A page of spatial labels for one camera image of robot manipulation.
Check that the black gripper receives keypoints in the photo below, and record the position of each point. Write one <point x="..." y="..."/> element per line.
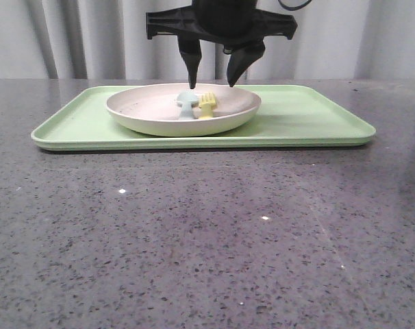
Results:
<point x="236" y="25"/>

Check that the yellow fork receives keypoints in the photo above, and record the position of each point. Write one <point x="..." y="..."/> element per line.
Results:
<point x="207" y="103"/>

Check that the cream round plate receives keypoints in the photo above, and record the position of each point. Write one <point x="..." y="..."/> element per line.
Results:
<point x="154" y="109"/>

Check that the light blue spoon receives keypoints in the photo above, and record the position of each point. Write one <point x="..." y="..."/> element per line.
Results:
<point x="186" y="100"/>

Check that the light green tray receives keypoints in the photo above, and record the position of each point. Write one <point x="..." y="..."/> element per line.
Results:
<point x="289" y="116"/>

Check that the grey curtain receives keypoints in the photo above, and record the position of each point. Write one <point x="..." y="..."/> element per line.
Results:
<point x="107" y="40"/>

